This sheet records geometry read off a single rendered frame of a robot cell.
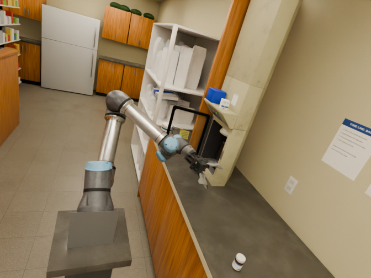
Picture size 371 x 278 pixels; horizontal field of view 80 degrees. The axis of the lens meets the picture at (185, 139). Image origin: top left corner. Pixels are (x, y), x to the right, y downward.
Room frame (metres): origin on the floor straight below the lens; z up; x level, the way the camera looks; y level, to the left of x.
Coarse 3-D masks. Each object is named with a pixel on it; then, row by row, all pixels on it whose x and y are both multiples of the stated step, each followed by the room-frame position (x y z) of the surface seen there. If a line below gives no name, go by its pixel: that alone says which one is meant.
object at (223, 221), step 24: (168, 168) 1.50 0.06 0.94; (192, 192) 1.29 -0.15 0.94; (216, 192) 1.37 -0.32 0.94; (240, 192) 1.46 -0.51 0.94; (192, 216) 1.05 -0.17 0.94; (216, 216) 1.11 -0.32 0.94; (240, 216) 1.18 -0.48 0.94; (264, 216) 1.25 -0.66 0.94; (216, 240) 0.92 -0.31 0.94; (240, 240) 0.97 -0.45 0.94; (264, 240) 1.03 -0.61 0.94; (288, 240) 1.08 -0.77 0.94; (216, 264) 0.78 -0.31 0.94; (264, 264) 0.86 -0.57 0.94; (288, 264) 0.90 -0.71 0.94; (312, 264) 0.95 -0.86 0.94
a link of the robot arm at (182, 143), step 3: (174, 135) 1.22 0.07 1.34; (177, 135) 1.22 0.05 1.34; (180, 135) 1.24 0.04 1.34; (177, 138) 1.20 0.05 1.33; (180, 138) 1.20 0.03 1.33; (183, 138) 1.22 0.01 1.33; (180, 141) 1.18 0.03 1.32; (183, 141) 1.19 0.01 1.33; (186, 141) 1.21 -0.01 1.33; (180, 144) 1.17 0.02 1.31; (183, 144) 1.17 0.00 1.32; (186, 144) 1.17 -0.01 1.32; (180, 147) 1.16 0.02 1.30; (183, 147) 1.15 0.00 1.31; (177, 150) 1.15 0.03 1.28; (180, 150) 1.15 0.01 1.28
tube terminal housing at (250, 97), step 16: (224, 80) 1.72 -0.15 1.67; (240, 96) 1.48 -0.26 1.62; (256, 96) 1.46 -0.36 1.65; (240, 112) 1.43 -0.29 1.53; (256, 112) 1.63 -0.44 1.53; (224, 128) 1.52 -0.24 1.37; (240, 128) 1.45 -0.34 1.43; (240, 144) 1.47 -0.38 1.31; (224, 160) 1.44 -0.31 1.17; (208, 176) 1.51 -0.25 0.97; (224, 176) 1.46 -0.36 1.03
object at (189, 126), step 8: (176, 112) 1.69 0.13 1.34; (184, 112) 1.69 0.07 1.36; (200, 112) 1.70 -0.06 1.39; (176, 120) 1.69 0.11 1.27; (184, 120) 1.69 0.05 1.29; (192, 120) 1.70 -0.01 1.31; (200, 120) 1.70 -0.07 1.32; (176, 128) 1.69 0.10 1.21; (184, 128) 1.70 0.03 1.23; (192, 128) 1.70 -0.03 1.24; (200, 128) 1.70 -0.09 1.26; (184, 136) 1.70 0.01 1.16; (192, 136) 1.70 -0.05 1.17; (200, 136) 1.70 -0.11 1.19; (192, 144) 1.70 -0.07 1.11
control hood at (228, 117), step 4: (208, 100) 1.62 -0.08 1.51; (208, 104) 1.63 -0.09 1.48; (212, 104) 1.54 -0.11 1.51; (216, 104) 1.57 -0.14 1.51; (216, 108) 1.47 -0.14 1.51; (220, 112) 1.42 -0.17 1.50; (224, 112) 1.41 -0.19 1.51; (228, 112) 1.44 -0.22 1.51; (232, 112) 1.48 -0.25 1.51; (220, 116) 1.48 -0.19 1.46; (224, 116) 1.39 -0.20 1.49; (228, 116) 1.40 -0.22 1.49; (232, 116) 1.42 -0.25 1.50; (236, 116) 1.43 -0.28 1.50; (220, 120) 1.54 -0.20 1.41; (224, 120) 1.43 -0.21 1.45; (228, 120) 1.41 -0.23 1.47; (232, 120) 1.42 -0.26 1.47; (228, 124) 1.41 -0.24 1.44; (232, 124) 1.42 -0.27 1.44; (232, 128) 1.43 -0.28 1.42
